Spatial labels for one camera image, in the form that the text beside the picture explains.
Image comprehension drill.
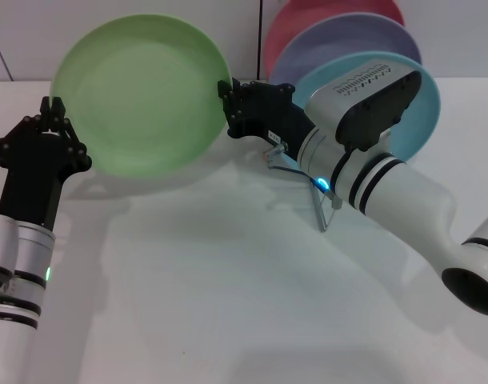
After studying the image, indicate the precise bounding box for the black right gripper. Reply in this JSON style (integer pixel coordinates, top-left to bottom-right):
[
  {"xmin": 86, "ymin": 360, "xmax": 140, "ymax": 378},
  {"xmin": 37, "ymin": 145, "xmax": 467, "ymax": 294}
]
[{"xmin": 216, "ymin": 77, "xmax": 318, "ymax": 156}]

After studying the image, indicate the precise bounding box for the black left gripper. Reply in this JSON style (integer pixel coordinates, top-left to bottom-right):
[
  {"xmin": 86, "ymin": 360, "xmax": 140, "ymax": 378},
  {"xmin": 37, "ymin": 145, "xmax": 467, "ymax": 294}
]
[{"xmin": 0, "ymin": 95, "xmax": 94, "ymax": 234}]

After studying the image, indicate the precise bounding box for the green round plate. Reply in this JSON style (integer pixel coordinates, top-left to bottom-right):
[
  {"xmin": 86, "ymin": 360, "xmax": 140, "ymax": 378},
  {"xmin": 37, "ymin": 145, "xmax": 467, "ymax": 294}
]
[{"xmin": 50, "ymin": 14, "xmax": 233, "ymax": 177}]

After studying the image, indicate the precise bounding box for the red round plate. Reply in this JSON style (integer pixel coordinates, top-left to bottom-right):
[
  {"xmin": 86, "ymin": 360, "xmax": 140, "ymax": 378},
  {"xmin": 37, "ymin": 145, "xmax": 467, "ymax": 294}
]
[{"xmin": 262, "ymin": 0, "xmax": 405, "ymax": 79}]

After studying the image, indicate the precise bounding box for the purple round plate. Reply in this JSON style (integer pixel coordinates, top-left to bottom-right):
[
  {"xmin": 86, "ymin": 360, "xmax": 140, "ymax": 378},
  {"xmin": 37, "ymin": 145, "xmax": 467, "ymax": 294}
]
[{"xmin": 270, "ymin": 11, "xmax": 423, "ymax": 81}]

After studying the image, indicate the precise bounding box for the teal round plate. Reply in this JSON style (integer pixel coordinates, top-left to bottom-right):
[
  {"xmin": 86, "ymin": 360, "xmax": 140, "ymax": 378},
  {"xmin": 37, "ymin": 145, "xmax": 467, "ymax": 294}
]
[{"xmin": 294, "ymin": 50, "xmax": 442, "ymax": 165}]

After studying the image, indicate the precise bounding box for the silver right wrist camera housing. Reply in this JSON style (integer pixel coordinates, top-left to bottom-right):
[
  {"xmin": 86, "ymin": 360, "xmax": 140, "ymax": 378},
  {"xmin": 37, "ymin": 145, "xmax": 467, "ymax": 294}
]
[{"xmin": 303, "ymin": 62, "xmax": 423, "ymax": 153}]

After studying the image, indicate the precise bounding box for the metal wire plate rack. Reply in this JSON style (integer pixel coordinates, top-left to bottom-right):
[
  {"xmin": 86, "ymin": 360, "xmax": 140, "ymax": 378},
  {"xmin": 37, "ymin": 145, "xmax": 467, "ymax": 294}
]
[{"xmin": 310, "ymin": 175, "xmax": 342, "ymax": 233}]

